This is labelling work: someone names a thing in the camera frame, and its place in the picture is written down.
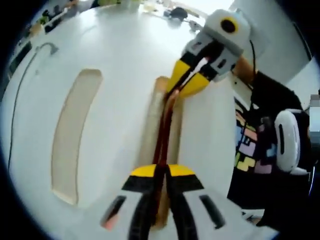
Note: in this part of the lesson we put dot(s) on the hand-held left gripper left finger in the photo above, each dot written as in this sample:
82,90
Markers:
140,185

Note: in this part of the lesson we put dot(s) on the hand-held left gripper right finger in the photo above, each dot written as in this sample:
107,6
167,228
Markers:
182,185

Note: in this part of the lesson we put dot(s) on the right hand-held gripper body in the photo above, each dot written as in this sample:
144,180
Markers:
237,37

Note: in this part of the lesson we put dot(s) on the dark red chopstick utensil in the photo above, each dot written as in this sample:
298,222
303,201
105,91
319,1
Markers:
159,140
168,140

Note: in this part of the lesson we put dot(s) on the beige cutlery case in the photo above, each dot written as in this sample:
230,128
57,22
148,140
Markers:
153,120

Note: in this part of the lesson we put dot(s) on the beige strip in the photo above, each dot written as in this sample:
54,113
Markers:
72,137

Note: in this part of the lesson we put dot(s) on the white handheld device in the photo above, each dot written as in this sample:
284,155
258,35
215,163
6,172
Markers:
195,25

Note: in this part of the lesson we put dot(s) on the black rounded object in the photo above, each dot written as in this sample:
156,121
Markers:
178,12

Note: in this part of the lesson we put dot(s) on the white chest-worn device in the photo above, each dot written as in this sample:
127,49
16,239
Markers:
287,142

